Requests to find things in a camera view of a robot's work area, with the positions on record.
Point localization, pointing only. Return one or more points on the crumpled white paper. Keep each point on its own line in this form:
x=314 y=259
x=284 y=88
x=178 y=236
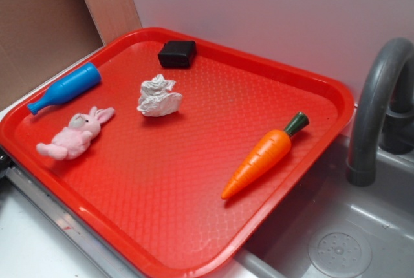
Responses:
x=157 y=97

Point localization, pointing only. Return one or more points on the red plastic tray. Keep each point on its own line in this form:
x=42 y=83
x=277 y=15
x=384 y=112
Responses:
x=151 y=186

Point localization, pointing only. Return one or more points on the orange toy carrot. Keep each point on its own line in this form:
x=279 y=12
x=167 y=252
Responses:
x=271 y=149

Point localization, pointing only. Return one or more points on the black rectangular block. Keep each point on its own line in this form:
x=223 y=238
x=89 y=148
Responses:
x=177 y=54

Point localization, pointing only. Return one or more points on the blue plastic toy bottle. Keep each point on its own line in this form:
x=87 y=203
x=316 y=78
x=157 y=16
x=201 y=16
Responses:
x=68 y=88

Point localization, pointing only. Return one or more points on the pink plush bunny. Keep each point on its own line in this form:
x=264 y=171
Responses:
x=74 y=139

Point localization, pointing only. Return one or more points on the grey toy sink basin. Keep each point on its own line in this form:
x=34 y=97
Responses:
x=326 y=227

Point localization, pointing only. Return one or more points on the wooden board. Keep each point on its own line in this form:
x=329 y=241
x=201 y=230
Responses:
x=113 y=18

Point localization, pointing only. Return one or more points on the grey toy faucet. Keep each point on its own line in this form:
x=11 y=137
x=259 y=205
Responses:
x=384 y=116

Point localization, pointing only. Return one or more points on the brown cardboard panel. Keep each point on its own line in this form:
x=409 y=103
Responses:
x=39 y=39

